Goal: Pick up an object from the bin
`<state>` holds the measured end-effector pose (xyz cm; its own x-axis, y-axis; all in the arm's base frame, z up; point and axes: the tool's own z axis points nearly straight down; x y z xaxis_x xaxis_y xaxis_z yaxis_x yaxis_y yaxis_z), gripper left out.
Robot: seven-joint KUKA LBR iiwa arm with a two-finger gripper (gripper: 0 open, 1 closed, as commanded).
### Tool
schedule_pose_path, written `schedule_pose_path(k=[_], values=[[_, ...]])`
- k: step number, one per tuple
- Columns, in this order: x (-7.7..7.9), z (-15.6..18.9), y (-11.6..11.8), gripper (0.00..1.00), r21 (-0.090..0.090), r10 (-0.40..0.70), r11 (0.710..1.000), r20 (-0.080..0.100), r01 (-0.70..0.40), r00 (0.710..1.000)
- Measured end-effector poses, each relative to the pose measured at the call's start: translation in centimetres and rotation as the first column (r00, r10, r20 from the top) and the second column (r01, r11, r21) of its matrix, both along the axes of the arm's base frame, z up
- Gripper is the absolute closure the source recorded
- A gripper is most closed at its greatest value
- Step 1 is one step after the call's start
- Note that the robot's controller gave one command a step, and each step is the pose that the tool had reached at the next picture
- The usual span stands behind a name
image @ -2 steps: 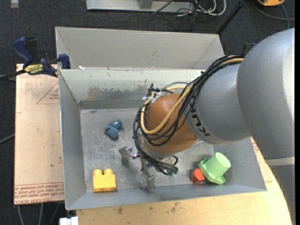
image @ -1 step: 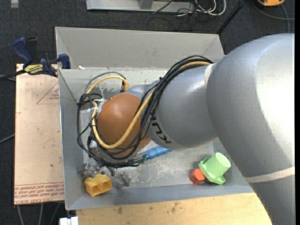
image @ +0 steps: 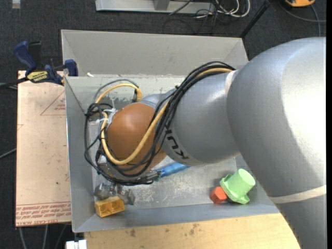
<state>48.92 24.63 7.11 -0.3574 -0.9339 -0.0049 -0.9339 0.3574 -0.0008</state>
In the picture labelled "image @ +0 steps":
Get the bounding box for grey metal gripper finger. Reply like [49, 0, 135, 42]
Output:
[116, 185, 136, 205]
[93, 183, 113, 200]

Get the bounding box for yellow two-hole block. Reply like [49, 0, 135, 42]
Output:
[94, 196, 126, 218]

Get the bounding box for blue long plastic piece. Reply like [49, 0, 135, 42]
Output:
[155, 162, 191, 178]

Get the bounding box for grey metal bin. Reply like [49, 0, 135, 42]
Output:
[61, 29, 280, 233]

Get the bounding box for brown cardboard board red print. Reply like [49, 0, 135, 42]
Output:
[15, 70, 72, 228]

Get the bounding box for orange-red small block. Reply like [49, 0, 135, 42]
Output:
[210, 186, 228, 204]

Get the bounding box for light green cylinder with base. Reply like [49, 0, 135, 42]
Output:
[219, 168, 256, 205]

